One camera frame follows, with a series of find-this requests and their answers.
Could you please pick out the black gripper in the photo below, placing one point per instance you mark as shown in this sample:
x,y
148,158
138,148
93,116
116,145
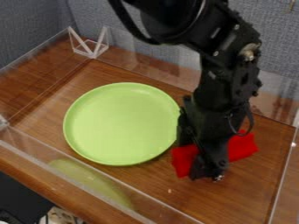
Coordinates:
x,y
213,114

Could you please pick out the red block carrot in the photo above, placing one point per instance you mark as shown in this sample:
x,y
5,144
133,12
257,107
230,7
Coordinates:
x,y
242,147

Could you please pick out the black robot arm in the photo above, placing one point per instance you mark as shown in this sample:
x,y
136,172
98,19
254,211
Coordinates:
x,y
212,29

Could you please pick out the green round plate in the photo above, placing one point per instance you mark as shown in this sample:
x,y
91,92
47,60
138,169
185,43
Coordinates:
x,y
122,124

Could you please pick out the clear acrylic corner bracket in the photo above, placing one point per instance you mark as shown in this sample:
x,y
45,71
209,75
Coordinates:
x,y
87,47

